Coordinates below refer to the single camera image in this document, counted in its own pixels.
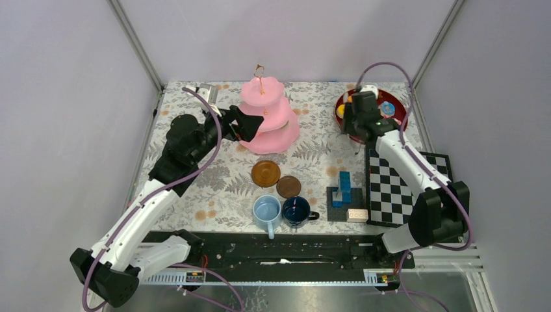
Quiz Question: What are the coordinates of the pink three-tier cake stand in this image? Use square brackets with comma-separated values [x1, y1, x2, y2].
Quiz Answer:
[239, 64, 300, 155]

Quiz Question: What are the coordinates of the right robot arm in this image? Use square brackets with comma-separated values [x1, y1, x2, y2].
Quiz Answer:
[341, 90, 470, 255]

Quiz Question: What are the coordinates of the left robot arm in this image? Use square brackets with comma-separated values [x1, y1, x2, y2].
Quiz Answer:
[70, 105, 264, 307]

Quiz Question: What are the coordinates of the yellow round cake toy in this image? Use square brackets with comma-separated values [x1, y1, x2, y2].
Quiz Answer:
[335, 104, 346, 119]

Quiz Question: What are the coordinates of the blue frosted donut toy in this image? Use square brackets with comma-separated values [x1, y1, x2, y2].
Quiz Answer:
[379, 101, 396, 118]

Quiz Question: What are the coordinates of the dark red round tray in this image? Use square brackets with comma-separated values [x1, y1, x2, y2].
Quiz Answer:
[335, 88, 406, 144]

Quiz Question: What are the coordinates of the light brown wooden coaster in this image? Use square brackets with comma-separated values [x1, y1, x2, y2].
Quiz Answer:
[251, 160, 281, 188]

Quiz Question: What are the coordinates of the floral patterned tablecloth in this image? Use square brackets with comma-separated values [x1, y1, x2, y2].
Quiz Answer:
[135, 82, 386, 235]

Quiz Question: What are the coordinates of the blue building block tower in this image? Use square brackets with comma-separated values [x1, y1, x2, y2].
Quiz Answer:
[331, 171, 352, 208]

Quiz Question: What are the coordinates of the dark brown wooden coaster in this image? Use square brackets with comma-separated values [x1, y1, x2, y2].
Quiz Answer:
[276, 175, 301, 198]

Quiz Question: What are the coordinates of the black white checkerboard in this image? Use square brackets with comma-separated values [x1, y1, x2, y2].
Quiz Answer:
[365, 146, 464, 238]

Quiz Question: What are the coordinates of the light blue mug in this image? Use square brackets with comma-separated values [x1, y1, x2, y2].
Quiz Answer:
[252, 195, 283, 240]

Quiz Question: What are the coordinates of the white building block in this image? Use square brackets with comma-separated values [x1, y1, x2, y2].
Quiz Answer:
[346, 209, 369, 223]

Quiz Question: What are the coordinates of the dark blue mug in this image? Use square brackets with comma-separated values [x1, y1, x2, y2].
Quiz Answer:
[282, 196, 320, 228]

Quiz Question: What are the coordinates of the grey building block baseplate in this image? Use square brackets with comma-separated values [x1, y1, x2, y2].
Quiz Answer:
[326, 187, 368, 222]

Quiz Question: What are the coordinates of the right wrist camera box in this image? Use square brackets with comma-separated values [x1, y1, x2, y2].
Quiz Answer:
[360, 84, 379, 98]

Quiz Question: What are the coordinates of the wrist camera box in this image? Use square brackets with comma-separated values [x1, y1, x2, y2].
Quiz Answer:
[186, 83, 219, 105]
[360, 84, 379, 98]

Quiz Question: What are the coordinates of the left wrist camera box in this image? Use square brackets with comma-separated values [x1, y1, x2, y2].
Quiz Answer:
[186, 83, 219, 105]

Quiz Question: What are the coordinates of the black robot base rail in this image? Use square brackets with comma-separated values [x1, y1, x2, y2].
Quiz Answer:
[142, 230, 415, 283]

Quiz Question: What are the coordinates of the aluminium frame post right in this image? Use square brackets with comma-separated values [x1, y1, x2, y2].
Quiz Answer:
[413, 0, 466, 88]

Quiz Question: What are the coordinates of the aluminium frame post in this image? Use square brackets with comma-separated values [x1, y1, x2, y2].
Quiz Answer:
[413, 0, 466, 88]
[107, 0, 164, 92]

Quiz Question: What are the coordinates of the aluminium frame post left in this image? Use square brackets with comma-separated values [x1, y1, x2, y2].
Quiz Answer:
[107, 0, 164, 92]

